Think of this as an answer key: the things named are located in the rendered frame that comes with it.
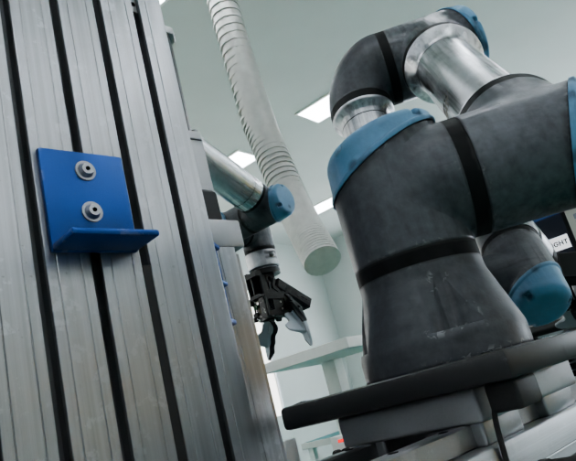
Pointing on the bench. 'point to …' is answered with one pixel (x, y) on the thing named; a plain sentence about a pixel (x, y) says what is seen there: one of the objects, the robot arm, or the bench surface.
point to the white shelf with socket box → (330, 352)
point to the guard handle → (544, 329)
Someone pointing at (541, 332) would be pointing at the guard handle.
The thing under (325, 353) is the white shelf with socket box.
